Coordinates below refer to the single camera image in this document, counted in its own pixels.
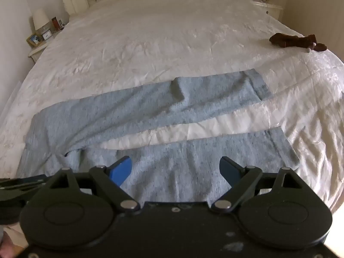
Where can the reddish brown box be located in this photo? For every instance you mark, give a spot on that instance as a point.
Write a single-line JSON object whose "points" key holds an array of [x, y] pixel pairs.
{"points": [[55, 22]]}

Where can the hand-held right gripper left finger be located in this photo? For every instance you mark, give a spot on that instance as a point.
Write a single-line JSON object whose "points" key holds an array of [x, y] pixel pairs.
{"points": [[122, 170]]}

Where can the blue-grey pants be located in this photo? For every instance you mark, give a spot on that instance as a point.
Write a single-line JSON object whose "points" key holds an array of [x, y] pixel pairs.
{"points": [[166, 164]]}

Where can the brown plush toy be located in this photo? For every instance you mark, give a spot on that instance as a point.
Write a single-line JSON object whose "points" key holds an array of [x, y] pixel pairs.
{"points": [[289, 40]]}

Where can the small white clock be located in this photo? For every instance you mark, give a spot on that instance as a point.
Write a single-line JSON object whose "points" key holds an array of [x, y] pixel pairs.
{"points": [[47, 35]]}

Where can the gold picture frame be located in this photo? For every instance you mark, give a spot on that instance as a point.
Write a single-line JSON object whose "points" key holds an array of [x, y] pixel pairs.
{"points": [[34, 39]]}

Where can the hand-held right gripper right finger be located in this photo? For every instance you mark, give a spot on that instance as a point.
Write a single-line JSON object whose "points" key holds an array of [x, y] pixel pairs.
{"points": [[228, 170]]}

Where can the white shade table lamp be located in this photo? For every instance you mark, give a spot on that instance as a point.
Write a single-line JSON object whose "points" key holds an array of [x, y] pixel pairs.
{"points": [[40, 18]]}

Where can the white floral bedspread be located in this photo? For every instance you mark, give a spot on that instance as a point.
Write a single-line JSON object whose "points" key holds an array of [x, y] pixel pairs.
{"points": [[150, 37]]}

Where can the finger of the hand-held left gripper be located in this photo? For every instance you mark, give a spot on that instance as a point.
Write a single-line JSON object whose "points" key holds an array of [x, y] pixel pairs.
{"points": [[24, 184]]}

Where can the cream nightstand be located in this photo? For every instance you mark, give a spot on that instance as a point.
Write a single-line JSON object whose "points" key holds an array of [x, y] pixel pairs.
{"points": [[40, 49], [268, 8]]}

